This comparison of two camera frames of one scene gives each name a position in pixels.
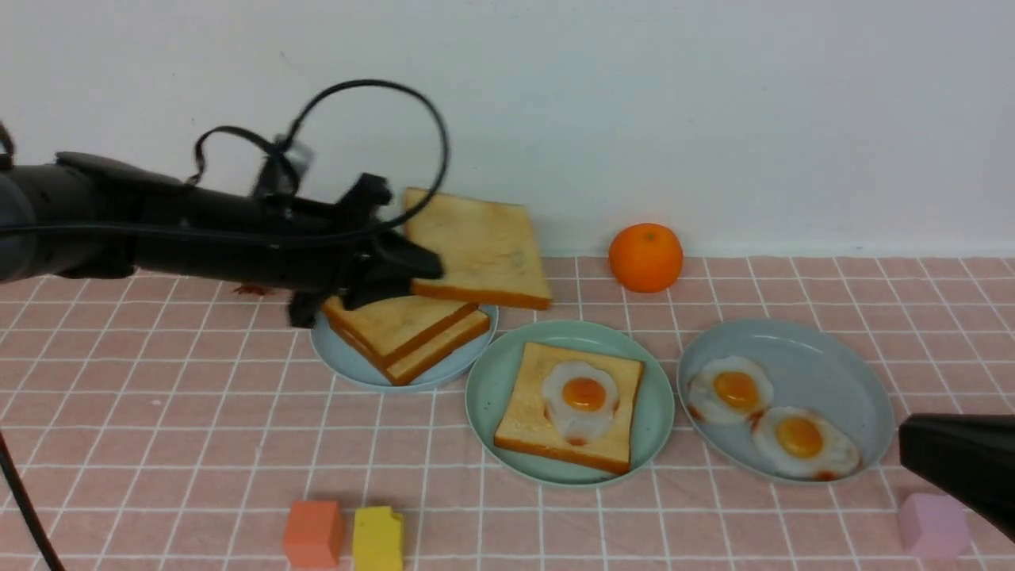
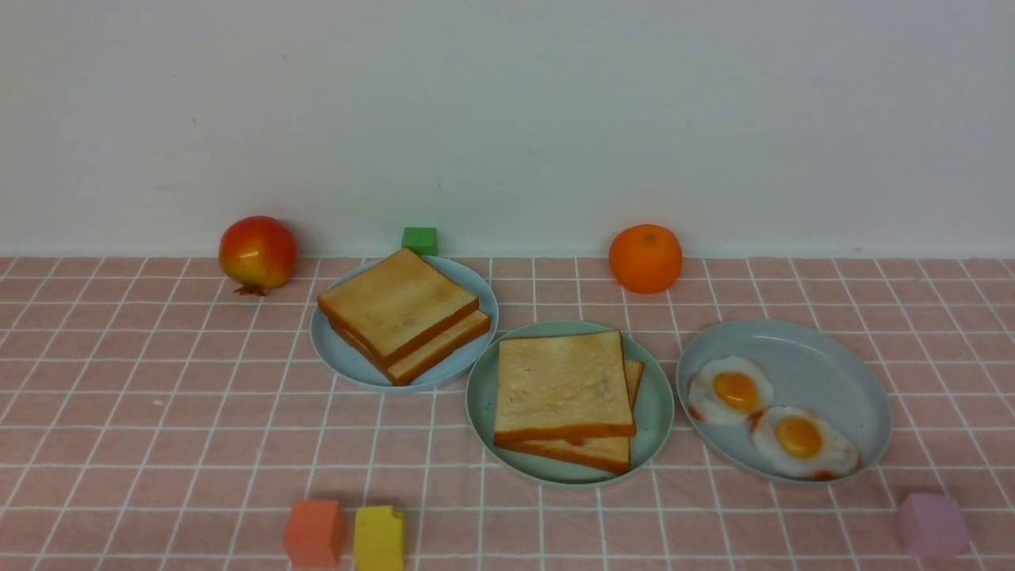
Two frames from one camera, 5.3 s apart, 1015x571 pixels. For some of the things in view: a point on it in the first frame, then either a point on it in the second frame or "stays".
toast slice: (489, 249) -> (561, 387)
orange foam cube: (313, 534) stays
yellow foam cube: (378, 540) stays
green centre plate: (490, 374) stays
